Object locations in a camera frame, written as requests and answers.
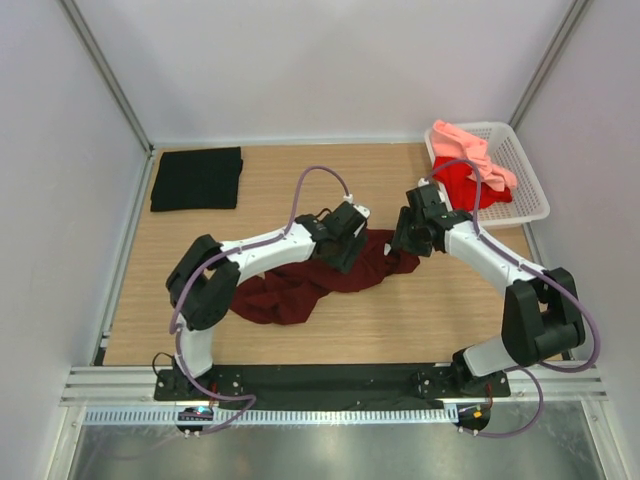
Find dark red t shirt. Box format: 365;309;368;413
231;230;420;326

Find white slotted cable duct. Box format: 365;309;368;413
84;404;458;427

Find pink t shirt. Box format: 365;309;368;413
429;120;518;192

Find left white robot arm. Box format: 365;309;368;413
166;201;370;400

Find folded black t shirt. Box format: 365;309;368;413
150;146;243;212

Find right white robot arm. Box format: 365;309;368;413
391;182;586;396

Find right aluminium frame post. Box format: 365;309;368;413
508;0;593;130

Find bright red t shirt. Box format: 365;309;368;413
433;157;513;212

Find left aluminium frame post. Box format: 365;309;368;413
56;0;154;155

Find white plastic basket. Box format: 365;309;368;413
423;121;552;229

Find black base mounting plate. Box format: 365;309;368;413
153;362;512;414

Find aluminium frame post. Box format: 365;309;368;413
56;0;154;155
508;0;593;130

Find aluminium front rail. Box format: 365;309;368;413
60;366;608;406

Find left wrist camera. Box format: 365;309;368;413
351;202;370;219

